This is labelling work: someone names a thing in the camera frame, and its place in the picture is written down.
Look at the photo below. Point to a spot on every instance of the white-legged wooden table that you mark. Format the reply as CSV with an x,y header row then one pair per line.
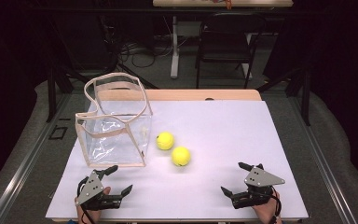
x,y
174,49

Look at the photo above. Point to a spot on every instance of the black folding chair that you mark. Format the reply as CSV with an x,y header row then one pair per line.
x,y
223,46

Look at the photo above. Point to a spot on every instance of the person's left hand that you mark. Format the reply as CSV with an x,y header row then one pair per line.
x,y
88,217

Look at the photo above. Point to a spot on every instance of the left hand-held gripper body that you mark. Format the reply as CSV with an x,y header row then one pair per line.
x,y
90,188

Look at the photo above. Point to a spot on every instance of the white table board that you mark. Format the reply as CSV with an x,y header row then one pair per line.
x,y
217,130

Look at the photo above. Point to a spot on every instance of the person's right hand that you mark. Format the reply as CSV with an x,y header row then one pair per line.
x,y
268,214

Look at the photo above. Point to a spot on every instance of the black metal stand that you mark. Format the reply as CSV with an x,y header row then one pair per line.
x,y
306,99
51,93

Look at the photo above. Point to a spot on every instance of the aluminium floor rail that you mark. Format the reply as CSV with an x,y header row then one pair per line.
x,y
28,161
320,161

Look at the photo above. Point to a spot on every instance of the transparent tote bag beige trim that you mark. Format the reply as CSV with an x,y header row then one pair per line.
x,y
118,141

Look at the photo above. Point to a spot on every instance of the yellow tennis ball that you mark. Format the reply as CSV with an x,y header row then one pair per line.
x,y
181,156
164,140

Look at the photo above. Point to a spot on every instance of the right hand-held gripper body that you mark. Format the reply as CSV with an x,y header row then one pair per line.
x,y
261,179

